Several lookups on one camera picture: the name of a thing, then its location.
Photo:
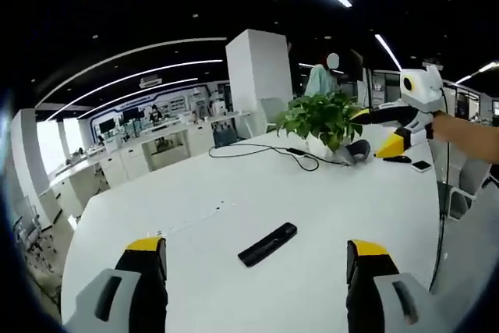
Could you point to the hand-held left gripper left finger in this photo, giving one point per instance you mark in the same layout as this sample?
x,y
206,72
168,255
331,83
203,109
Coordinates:
x,y
117,290

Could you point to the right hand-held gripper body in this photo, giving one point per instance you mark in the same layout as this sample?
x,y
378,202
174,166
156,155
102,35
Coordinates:
x,y
423,93

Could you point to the black flat device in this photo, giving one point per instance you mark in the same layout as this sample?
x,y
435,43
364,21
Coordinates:
x,y
397,159

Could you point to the white square pillar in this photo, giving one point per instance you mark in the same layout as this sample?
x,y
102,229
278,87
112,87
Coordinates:
x,y
259,71

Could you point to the black remote control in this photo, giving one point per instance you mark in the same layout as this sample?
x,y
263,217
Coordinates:
x,y
269,249

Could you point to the green potted plant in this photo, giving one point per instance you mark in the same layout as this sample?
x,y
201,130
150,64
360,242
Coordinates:
x,y
321,116

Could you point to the white counter cabinets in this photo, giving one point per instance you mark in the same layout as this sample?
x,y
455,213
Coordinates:
x,y
128,153

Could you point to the white office chair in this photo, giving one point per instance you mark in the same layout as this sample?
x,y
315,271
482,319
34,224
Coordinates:
x,y
466,185

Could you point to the dark grey pouch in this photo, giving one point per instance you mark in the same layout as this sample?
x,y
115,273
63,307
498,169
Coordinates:
x,y
359,150

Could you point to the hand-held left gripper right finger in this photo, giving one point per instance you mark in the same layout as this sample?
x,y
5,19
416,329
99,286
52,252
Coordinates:
x,y
384,290

